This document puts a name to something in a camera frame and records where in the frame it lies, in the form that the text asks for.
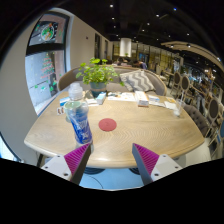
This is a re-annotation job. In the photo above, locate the white round column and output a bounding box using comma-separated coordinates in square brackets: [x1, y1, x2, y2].
[119, 37, 133, 58]

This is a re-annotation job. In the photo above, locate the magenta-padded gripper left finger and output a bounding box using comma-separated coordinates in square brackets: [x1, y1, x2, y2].
[42, 142, 92, 186]

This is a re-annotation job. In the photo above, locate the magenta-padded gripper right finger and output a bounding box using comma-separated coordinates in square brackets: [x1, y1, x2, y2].
[131, 142, 184, 186]

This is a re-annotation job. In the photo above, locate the person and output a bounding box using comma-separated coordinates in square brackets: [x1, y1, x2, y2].
[133, 59, 148, 70]

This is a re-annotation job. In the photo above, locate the white paper leaflet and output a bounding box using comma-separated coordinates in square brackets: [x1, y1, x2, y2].
[148, 100, 166, 108]

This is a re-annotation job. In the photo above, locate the green potted plant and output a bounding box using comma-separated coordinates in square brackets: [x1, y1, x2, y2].
[75, 57, 125, 99]

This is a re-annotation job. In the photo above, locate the pill blister pack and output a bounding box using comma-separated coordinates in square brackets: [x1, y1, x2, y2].
[56, 106, 66, 117]

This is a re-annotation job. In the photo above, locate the window with festive stickers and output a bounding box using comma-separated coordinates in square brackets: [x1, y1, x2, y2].
[24, 13, 71, 116]

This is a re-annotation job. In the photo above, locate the white carton box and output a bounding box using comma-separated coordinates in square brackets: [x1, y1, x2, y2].
[134, 90, 150, 108]

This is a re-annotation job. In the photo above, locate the small white and blue box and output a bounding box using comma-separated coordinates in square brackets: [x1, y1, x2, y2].
[147, 94, 161, 103]

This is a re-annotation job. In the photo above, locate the flat round red coaster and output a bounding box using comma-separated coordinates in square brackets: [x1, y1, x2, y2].
[98, 117, 118, 132]

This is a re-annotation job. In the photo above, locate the grey curved sofa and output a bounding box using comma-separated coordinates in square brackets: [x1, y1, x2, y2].
[57, 65, 168, 98]

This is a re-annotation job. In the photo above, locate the white napkin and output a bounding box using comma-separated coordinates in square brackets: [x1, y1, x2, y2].
[164, 100, 178, 111]

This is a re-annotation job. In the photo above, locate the clear plastic cup with straw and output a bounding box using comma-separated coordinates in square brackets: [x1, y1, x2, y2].
[172, 89, 187, 118]

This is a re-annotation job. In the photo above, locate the clear bottle with blue label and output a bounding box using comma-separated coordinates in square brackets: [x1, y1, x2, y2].
[63, 82, 95, 150]

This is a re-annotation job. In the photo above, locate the grey chevron cushion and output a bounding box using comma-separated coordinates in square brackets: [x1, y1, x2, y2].
[119, 69, 156, 93]

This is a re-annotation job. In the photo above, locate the white printed booklet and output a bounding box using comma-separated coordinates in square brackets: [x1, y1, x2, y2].
[107, 91, 137, 103]

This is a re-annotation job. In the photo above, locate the group of ceiling lights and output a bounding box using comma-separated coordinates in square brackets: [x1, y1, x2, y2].
[106, 3, 222, 51]

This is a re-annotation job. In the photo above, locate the group of round-backed chairs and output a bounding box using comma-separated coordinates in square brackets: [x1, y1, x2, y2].
[169, 70, 224, 158]

